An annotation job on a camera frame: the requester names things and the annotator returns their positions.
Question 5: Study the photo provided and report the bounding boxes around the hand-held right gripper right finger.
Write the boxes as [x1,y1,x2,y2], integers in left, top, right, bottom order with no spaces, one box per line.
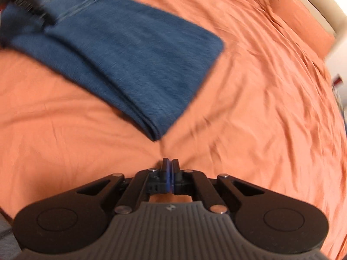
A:
[170,158,265,215]

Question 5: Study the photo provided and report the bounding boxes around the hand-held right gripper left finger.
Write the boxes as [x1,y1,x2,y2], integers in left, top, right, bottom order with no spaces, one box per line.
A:
[75,158,171,215]

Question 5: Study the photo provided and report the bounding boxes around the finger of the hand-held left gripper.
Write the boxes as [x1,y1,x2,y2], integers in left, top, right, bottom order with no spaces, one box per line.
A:
[15,0,55,25]

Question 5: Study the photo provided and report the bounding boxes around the blue denim pants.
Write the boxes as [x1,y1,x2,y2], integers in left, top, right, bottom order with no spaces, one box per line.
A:
[0,0,226,142]

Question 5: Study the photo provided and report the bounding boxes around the orange duvet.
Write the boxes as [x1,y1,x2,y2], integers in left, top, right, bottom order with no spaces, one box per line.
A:
[0,0,347,260]

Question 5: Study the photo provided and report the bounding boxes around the grey clothing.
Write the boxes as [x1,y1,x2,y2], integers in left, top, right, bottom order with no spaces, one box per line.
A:
[0,213,21,260]

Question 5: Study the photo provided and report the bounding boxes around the orange embroidered pillow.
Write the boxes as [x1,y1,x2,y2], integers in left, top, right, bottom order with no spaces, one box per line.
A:
[268,0,337,59]

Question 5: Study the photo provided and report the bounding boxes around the beige upholstered headboard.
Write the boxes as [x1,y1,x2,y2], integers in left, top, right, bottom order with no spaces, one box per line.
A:
[282,0,345,34]

